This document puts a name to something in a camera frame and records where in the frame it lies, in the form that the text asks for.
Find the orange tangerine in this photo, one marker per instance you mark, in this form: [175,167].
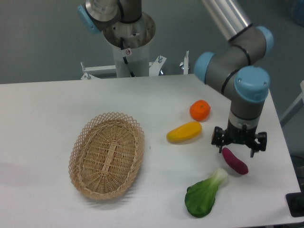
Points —
[200,110]

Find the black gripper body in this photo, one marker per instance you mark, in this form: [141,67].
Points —
[241,135]

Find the white metal mounting frame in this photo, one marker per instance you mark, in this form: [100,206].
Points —
[156,68]

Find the woven wicker basket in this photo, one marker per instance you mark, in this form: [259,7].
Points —
[107,156]

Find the purple sweet potato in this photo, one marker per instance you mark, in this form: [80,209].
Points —
[236,164]

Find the yellow mango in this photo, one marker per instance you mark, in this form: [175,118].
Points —
[184,132]

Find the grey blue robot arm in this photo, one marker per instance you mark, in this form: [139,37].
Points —
[129,30]

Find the white frame at right edge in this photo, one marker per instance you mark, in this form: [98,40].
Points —
[293,108]

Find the black device at table edge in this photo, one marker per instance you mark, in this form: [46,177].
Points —
[295,203]

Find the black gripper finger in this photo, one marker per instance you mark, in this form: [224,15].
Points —
[257,142]
[219,138]

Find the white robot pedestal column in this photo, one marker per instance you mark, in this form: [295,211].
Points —
[130,61]

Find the green bok choy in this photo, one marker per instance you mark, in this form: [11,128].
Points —
[200,197]

